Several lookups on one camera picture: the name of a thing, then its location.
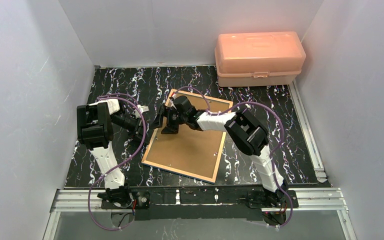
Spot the blue wooden picture frame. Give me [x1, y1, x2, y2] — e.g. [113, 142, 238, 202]
[141, 88, 234, 185]

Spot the brown cardboard backing board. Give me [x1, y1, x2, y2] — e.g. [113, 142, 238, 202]
[145, 92, 230, 178]

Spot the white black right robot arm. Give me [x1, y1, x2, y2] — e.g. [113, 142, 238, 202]
[149, 95, 288, 200]

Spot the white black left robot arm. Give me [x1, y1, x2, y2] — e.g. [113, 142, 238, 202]
[76, 96, 149, 205]

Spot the orange translucent plastic box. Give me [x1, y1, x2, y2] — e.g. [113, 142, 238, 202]
[214, 31, 306, 87]

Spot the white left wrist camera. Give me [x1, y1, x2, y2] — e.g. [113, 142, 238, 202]
[136, 104, 149, 114]

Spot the aluminium rail base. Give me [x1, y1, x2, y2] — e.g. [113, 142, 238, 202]
[44, 185, 356, 240]

